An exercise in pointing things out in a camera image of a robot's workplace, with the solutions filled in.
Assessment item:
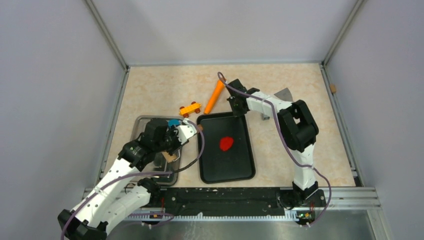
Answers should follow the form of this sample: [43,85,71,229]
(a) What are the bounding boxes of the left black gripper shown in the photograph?
[154,124,189,156]

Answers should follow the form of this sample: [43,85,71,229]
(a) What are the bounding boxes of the wooden rolling pin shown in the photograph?
[160,124,205,164]

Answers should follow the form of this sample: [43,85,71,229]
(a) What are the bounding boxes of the red dough piece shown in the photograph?
[219,136,234,152]

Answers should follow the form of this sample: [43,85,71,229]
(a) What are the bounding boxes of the metal scraper wooden handle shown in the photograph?
[274,87,294,102]

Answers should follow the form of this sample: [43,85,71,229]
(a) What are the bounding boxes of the black baking tray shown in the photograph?
[196,111,256,184]

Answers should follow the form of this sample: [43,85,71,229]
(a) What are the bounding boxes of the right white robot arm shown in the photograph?
[225,79,319,206]

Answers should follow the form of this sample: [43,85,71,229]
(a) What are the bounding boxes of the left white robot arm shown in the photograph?
[57,118,200,240]

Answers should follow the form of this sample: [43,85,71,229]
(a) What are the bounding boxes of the blue dough piece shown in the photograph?
[167,119,180,128]

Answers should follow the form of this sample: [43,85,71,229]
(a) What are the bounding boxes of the grey dumbbell tool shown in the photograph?
[261,113,270,121]

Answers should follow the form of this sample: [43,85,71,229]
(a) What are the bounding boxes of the orange toy carrot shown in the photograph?
[203,80,226,114]

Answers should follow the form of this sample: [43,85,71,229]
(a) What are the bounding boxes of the silver metal tray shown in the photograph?
[130,115,184,187]

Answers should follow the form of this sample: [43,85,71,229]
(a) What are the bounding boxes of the yellow toy car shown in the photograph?
[179,101,202,118]

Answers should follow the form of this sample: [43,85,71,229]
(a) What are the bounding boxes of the small wooden block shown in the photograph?
[329,83,337,94]

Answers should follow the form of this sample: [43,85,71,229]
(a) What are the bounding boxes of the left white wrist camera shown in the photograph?
[176,119,199,145]

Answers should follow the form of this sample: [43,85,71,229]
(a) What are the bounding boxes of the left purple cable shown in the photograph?
[59,119,206,240]

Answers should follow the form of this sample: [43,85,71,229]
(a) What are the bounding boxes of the purple cable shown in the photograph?
[59,119,206,240]
[217,71,332,226]

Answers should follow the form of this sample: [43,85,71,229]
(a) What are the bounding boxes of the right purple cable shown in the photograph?
[217,71,332,226]

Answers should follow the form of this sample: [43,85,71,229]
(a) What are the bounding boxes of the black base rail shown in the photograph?
[141,187,327,218]

